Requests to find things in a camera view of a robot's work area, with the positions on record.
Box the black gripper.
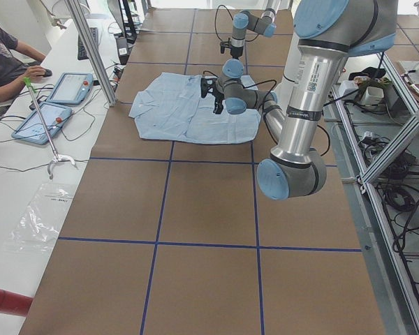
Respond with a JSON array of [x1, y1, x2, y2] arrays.
[[210, 89, 225, 114], [230, 45, 244, 59]]

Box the light blue button-up shirt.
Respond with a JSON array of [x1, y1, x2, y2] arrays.
[[128, 72, 260, 144]]

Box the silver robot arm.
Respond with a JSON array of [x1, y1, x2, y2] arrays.
[[220, 1, 281, 59], [200, 1, 398, 200]]

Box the black labelled box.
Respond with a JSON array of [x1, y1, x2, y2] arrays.
[[115, 37, 131, 65]]

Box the black keyboard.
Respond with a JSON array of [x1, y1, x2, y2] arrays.
[[77, 27, 101, 61]]

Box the upper blue teach pendant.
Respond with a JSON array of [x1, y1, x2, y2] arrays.
[[46, 73, 94, 105]]

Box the blue teach pendant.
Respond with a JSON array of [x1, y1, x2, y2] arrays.
[[46, 73, 94, 105], [11, 102, 72, 145]]

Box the black computer mouse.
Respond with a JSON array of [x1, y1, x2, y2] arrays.
[[37, 68, 52, 77]]

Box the lower blue teach pendant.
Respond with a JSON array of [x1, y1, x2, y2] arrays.
[[11, 102, 72, 145]]

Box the reacher grabber stick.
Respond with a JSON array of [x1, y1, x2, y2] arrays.
[[22, 77, 78, 180]]

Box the seated person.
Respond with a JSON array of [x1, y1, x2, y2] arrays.
[[0, 27, 45, 103]]

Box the clear plastic bag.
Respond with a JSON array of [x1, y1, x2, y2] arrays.
[[3, 183, 77, 253]]

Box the red cylinder bottle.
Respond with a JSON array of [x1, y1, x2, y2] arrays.
[[0, 289, 33, 317]]

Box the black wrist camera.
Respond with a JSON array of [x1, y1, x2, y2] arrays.
[[200, 77, 216, 98], [219, 40, 231, 54]]

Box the black braided right cable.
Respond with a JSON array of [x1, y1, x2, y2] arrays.
[[214, 4, 238, 45]]

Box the aluminium frame rail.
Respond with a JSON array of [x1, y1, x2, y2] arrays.
[[325, 45, 419, 334]]

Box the aluminium frame post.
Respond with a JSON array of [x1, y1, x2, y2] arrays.
[[65, 0, 116, 107]]

